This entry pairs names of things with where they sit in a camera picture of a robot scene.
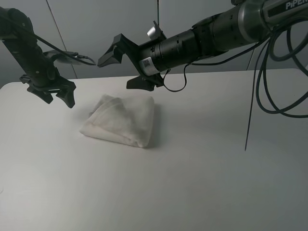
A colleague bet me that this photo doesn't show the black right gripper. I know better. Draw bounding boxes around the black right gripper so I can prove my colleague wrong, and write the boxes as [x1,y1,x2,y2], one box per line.
[97,34,163,91]

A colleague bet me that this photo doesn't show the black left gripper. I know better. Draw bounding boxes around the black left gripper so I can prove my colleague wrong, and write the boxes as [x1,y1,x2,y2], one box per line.
[19,70,76,108]

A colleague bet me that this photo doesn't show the white terry towel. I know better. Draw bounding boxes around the white terry towel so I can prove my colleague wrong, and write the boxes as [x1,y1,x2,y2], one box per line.
[79,94,155,148]

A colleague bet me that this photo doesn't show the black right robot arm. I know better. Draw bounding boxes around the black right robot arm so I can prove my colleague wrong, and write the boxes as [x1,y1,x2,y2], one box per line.
[98,0,308,91]

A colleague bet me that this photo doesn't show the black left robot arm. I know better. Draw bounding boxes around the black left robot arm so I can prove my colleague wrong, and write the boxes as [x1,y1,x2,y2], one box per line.
[0,8,76,108]

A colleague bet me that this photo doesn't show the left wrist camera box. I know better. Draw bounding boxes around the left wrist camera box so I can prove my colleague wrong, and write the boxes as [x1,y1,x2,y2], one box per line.
[43,50,80,65]

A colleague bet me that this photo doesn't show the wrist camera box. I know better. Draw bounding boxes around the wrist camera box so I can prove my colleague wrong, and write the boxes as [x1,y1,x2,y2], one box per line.
[147,21,167,41]
[43,50,80,65]

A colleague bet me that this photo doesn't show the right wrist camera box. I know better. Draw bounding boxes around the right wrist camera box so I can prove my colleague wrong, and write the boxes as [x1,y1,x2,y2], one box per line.
[147,21,167,41]

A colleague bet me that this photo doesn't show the black left camera cable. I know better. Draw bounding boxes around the black left camera cable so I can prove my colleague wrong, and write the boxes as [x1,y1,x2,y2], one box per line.
[0,12,97,67]

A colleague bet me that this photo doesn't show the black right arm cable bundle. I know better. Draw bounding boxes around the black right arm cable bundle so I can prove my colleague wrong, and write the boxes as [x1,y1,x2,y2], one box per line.
[163,20,308,152]

